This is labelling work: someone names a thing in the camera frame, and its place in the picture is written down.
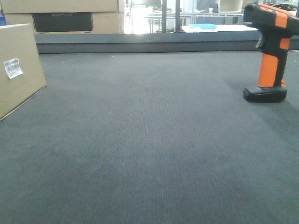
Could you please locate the brown cardboard package box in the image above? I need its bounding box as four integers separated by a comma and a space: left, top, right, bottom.
0, 24, 47, 120

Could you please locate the orange black barcode scanner gun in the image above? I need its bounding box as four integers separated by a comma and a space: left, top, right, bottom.
243, 2, 299, 102

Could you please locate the large cardboard box with black print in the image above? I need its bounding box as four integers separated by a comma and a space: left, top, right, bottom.
5, 12, 125, 35

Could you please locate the upper stacked cardboard box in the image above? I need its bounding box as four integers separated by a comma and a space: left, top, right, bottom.
1, 0, 125, 14

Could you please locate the white background table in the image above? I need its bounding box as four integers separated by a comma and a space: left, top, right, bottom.
182, 24, 257, 33

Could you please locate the blue plastic tray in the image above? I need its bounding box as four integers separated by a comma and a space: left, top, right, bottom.
189, 23, 217, 29

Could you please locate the white barcode label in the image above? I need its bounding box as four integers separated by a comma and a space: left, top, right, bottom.
3, 58, 23, 79

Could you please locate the blue plastic bin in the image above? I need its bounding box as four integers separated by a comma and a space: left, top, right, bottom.
0, 14, 7, 26

